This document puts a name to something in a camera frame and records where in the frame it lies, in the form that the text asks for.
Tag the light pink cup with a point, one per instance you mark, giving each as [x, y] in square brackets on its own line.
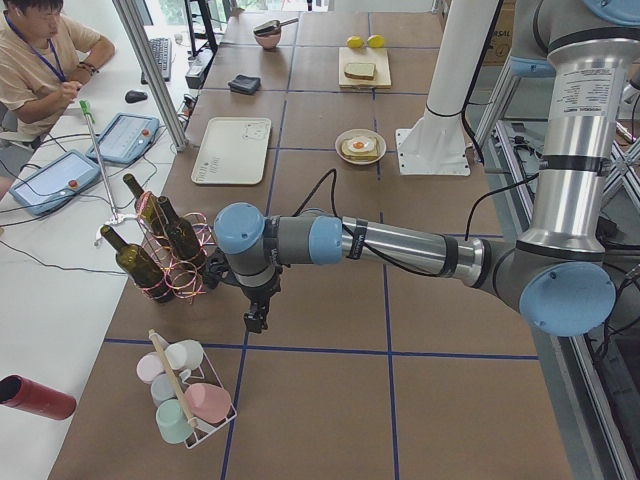
[149, 367]

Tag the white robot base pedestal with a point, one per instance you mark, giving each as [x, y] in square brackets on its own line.
[435, 145]

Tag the dark wine bottle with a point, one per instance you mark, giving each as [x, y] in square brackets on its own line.
[181, 236]
[135, 190]
[139, 265]

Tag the dark wine bottle middle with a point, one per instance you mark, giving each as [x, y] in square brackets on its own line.
[181, 236]

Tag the cream bear tray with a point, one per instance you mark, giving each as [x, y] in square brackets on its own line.
[233, 151]

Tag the blue teach pendant near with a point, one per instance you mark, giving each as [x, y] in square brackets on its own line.
[55, 184]

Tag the copper wire bottle rack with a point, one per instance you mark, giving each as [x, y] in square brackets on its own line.
[182, 277]

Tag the grey cup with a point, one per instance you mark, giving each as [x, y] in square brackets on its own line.
[161, 390]

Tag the yellow lemon half right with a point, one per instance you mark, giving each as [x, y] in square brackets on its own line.
[376, 41]

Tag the black keyboard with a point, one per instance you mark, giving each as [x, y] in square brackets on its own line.
[161, 49]

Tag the dark wine bottle front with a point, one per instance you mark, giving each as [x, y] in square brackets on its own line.
[139, 265]

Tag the aluminium frame post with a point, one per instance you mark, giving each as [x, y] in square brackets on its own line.
[134, 28]

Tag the pink cup large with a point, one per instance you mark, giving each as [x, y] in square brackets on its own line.
[208, 402]

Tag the bread slice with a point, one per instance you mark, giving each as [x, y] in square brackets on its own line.
[365, 156]
[360, 70]

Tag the metal scoop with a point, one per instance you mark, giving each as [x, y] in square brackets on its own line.
[272, 27]

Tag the red cylinder bottle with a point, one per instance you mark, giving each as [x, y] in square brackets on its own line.
[29, 396]

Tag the white cup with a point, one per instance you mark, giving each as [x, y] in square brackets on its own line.
[185, 354]

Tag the fried egg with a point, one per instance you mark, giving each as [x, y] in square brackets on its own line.
[360, 144]

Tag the blue teach pendant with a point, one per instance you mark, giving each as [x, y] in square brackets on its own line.
[55, 184]
[126, 138]

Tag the wooden cutting board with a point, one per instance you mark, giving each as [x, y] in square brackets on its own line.
[377, 56]

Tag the blue teach pendant far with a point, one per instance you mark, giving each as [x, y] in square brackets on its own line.
[126, 138]

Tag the grey folded cloth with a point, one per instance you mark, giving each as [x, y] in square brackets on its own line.
[247, 85]

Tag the green tipped metal stick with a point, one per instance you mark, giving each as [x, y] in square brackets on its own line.
[116, 216]

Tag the pink bowl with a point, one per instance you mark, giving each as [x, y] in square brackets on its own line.
[268, 41]

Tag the black computer mouse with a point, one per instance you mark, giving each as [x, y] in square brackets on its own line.
[135, 96]

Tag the white round plate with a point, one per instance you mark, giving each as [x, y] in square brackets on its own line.
[382, 147]

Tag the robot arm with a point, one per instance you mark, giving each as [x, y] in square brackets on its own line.
[553, 274]

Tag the mint green cup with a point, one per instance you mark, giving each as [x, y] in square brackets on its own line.
[172, 422]

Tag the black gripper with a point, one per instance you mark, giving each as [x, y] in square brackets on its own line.
[258, 293]

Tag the dark wine bottle back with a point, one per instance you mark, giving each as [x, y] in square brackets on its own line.
[135, 190]

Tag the seated person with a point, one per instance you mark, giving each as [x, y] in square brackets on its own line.
[46, 59]

